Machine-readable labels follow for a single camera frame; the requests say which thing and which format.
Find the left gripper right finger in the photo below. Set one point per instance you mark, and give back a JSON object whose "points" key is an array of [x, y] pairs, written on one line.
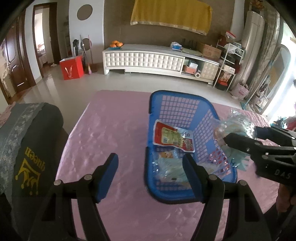
{"points": [[245, 220]]}

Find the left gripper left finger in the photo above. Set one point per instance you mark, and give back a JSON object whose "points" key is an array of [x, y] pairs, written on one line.
{"points": [[55, 221]]}

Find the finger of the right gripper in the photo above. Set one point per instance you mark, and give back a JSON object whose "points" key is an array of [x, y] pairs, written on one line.
{"points": [[280, 136], [284, 150]]}

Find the light blue snack bag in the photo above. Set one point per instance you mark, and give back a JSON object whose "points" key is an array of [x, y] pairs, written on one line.
{"points": [[237, 123], [168, 167]]}

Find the red white snack pouch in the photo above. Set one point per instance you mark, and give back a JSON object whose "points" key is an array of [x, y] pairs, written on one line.
{"points": [[168, 136]]}

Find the red snack packet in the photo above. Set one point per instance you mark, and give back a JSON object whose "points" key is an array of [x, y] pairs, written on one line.
{"points": [[217, 164]]}

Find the person's hand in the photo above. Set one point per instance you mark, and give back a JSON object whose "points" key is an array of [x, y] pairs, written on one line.
{"points": [[284, 199]]}

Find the pink white shopping bag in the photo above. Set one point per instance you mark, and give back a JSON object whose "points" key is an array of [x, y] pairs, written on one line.
{"points": [[239, 92]]}

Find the blue plastic basket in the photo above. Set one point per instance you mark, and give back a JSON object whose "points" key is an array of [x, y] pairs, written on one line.
{"points": [[179, 124]]}

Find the white metal shelf rack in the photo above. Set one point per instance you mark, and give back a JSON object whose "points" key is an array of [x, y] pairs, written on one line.
{"points": [[232, 54]]}

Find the tall silver air conditioner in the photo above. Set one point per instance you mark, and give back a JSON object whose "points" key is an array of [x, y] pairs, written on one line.
{"points": [[251, 42]]}

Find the cardboard box on cabinet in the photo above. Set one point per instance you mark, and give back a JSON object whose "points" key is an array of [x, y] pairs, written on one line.
{"points": [[209, 51]]}

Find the pink quilted table cloth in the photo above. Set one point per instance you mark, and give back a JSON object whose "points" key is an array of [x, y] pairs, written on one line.
{"points": [[117, 122]]}

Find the blue tissue pack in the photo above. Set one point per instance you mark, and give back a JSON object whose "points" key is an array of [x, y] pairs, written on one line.
{"points": [[176, 46]]}

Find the white tufted TV cabinet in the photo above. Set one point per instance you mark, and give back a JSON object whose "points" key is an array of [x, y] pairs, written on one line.
{"points": [[159, 60]]}

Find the red gift bag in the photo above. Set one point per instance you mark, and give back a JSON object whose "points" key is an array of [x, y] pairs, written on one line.
{"points": [[72, 68]]}

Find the plate of oranges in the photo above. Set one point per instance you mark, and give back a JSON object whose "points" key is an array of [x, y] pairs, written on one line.
{"points": [[116, 45]]}

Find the brown wooden door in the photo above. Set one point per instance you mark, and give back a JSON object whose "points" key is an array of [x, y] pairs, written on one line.
{"points": [[16, 74]]}

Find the yellow cloth on wall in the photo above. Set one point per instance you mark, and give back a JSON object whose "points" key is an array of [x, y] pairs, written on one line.
{"points": [[193, 16]]}

